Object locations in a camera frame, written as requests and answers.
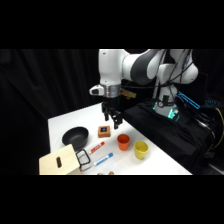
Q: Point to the black curtain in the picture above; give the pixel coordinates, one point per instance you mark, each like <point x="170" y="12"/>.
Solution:
<point x="43" y="86"/>

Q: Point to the blue marker pen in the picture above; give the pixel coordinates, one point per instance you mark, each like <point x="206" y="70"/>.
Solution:
<point x="102" y="159"/>

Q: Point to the yellow cup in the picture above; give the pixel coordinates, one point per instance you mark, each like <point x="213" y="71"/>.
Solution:
<point x="140" y="149"/>

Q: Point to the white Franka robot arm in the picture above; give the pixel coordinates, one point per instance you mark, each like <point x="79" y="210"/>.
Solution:
<point x="111" y="66"/>

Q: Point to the black bowl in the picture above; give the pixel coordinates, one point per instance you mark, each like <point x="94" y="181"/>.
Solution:
<point x="75" y="136"/>

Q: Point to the wooden block with blue mark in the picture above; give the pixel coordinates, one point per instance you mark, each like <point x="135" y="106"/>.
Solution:
<point x="104" y="131"/>

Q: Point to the orange cup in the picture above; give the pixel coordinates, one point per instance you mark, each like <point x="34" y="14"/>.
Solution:
<point x="123" y="142"/>

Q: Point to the wooden board with slot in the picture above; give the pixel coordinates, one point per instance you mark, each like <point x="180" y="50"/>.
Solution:
<point x="58" y="161"/>

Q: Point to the black robot stand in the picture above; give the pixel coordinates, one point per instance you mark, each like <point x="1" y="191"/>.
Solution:
<point x="166" y="136"/>

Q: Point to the small wooden pieces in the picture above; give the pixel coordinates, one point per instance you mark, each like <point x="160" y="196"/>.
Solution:
<point x="106" y="173"/>

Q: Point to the red marker pen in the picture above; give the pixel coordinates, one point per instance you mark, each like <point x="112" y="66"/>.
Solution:
<point x="96" y="147"/>

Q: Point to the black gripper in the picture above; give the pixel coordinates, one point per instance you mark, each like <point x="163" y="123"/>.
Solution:
<point x="112" y="105"/>

